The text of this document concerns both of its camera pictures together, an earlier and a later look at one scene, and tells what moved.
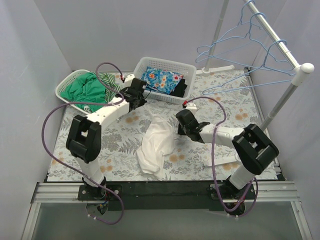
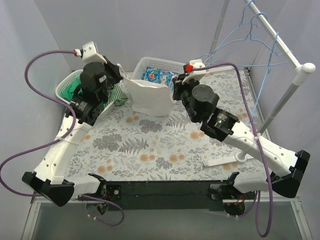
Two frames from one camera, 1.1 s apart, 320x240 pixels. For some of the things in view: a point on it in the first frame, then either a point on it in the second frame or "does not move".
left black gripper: [139, 85] to [113, 72]
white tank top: [158, 141] to [149, 97]
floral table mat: [144, 144] does not move
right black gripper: [183, 118] to [177, 88]
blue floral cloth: [164, 81] does not move
